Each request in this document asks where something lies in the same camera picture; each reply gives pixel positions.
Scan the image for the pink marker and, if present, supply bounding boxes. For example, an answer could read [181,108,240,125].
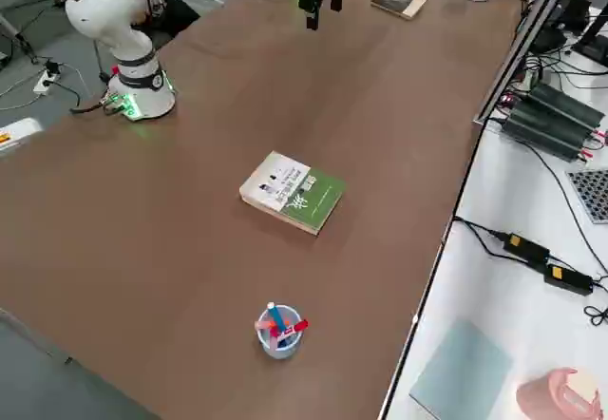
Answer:
[255,319,281,349]

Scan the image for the blue marker white cap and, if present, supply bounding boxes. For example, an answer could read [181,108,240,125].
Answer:
[266,300,290,334]

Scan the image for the pale green glass sheet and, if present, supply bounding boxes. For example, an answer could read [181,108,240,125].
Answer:
[408,318,516,420]

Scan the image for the translucent blue pen cup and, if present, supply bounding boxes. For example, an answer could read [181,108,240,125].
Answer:
[257,303,302,361]

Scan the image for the perforated checkered plate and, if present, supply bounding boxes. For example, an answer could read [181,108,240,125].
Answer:
[565,168,608,225]

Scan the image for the black adapter cable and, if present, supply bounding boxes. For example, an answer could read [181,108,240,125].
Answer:
[451,217,507,262]

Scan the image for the dark finned power supply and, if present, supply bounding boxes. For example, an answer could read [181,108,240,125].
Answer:
[501,104,599,162]
[524,81,608,131]

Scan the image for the black computer monitor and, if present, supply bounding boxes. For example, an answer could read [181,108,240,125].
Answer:
[572,0,608,67]

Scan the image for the white box orange label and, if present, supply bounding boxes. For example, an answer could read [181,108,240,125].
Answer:
[0,117,45,158]

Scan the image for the silver aluminium frame rail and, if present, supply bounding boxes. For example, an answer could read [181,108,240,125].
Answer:
[472,0,579,126]

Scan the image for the person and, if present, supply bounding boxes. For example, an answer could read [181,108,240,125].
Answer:
[37,0,201,39]

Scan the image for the pink plastic holder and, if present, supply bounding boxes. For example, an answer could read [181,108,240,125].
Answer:
[515,366,603,420]

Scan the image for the green and white book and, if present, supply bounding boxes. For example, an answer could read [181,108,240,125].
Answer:
[238,150,348,237]

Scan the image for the black tripod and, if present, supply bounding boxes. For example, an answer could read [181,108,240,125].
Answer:
[0,13,39,66]

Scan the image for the black power adapter yellow label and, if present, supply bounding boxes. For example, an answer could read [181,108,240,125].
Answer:
[503,232,551,265]
[542,261,595,296]

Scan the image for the black base cable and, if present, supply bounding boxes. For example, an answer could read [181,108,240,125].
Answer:
[69,97,120,116]

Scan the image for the dark box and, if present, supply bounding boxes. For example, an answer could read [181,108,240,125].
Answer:
[529,0,593,54]

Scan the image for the white power strip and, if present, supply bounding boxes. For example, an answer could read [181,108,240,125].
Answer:
[32,68,63,95]

